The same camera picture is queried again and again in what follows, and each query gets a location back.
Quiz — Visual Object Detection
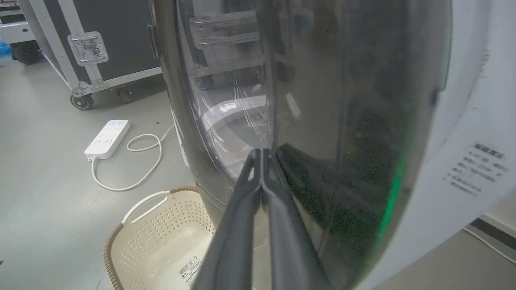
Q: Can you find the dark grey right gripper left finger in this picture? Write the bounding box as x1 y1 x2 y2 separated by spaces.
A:
192 149 263 290

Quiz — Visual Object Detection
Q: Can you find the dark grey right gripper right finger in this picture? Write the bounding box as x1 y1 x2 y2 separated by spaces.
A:
262 149 332 290

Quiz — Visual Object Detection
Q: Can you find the dark round washing machine door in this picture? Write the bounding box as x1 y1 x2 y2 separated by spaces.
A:
151 0 452 290

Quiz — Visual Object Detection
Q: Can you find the white washing machine body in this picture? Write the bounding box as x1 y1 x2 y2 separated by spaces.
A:
355 0 516 290

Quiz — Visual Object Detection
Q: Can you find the cream perforated laundry basket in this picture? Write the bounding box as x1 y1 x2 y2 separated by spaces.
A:
104 186 258 290

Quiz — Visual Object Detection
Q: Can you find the white power strip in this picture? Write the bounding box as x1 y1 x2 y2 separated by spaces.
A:
84 119 131 162

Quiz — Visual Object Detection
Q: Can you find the black flight case on wheels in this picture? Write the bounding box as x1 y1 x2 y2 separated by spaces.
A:
18 0 164 111

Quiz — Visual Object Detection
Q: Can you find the white and grey cart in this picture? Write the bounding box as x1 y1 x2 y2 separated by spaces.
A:
0 0 43 65

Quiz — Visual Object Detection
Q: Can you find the white power strip cable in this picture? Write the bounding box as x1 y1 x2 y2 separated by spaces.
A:
91 124 176 192

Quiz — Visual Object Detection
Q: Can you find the white cable along wall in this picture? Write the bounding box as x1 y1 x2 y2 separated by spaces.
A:
462 228 516 265

